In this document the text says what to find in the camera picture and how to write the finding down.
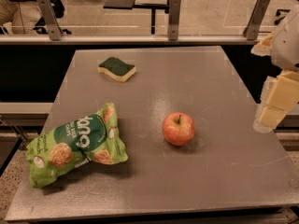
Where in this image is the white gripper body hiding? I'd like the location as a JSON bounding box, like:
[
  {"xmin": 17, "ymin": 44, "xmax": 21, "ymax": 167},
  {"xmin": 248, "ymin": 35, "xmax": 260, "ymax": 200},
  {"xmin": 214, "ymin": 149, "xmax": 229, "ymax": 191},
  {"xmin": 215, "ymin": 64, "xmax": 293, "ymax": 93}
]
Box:
[{"xmin": 270, "ymin": 5, "xmax": 299, "ymax": 71}]

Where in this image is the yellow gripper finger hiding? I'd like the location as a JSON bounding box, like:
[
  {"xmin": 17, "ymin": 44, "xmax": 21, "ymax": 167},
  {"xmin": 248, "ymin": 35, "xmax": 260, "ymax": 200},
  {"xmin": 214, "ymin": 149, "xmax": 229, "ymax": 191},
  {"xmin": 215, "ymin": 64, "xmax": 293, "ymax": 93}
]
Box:
[
  {"xmin": 250, "ymin": 33, "xmax": 274, "ymax": 57},
  {"xmin": 253, "ymin": 70, "xmax": 299, "ymax": 133}
]

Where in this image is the red apple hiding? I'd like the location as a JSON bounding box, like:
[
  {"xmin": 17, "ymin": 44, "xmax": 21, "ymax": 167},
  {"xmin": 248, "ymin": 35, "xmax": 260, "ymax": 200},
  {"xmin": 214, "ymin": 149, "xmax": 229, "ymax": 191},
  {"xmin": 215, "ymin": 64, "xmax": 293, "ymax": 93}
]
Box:
[{"xmin": 162, "ymin": 112, "xmax": 195, "ymax": 147}]

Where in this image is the green and yellow sponge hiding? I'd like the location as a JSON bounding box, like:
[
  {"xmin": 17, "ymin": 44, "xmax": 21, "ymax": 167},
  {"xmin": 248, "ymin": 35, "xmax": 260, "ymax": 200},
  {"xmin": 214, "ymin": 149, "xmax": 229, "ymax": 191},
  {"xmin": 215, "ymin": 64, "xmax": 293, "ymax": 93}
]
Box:
[{"xmin": 98, "ymin": 57, "xmax": 136, "ymax": 82}]

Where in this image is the green rice chips bag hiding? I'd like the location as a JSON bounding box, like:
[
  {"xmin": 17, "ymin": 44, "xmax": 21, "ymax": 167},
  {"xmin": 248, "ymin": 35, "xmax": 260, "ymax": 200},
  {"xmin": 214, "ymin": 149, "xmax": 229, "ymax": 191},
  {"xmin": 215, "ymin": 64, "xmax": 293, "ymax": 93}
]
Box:
[{"xmin": 26, "ymin": 103, "xmax": 128, "ymax": 189}]

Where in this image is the seated person in background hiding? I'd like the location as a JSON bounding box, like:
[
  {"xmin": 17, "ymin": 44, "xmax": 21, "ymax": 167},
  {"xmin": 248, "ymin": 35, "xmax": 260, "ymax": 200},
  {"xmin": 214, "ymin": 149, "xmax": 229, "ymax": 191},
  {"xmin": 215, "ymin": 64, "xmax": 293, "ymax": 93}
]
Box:
[{"xmin": 0, "ymin": 0, "xmax": 65, "ymax": 35}]

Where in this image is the right metal bracket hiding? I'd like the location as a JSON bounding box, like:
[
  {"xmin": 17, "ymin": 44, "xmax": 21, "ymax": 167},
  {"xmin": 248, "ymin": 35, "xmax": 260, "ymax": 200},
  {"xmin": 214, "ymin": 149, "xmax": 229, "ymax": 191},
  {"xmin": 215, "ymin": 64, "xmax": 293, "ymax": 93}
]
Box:
[{"xmin": 243, "ymin": 0, "xmax": 271, "ymax": 41}]

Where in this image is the metal bracket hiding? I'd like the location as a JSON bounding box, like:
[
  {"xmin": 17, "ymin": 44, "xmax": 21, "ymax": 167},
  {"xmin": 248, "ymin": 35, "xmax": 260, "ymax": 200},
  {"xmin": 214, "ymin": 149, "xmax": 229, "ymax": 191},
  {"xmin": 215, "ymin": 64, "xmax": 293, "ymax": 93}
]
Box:
[
  {"xmin": 243, "ymin": 0, "xmax": 271, "ymax": 41},
  {"xmin": 36, "ymin": 0, "xmax": 63, "ymax": 41},
  {"xmin": 167, "ymin": 0, "xmax": 181, "ymax": 41}
]

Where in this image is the middle metal bracket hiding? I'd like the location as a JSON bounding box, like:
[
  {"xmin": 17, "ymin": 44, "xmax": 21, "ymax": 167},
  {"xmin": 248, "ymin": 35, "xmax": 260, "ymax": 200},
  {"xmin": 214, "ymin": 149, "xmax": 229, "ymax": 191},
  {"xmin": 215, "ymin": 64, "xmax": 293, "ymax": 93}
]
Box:
[{"xmin": 167, "ymin": 0, "xmax": 181, "ymax": 41}]

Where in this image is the left metal bracket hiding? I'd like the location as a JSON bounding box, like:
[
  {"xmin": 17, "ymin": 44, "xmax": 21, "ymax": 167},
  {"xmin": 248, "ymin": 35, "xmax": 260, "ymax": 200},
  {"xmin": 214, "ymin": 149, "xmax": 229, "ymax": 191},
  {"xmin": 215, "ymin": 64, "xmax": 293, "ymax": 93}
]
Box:
[{"xmin": 36, "ymin": 0, "xmax": 63, "ymax": 41}]

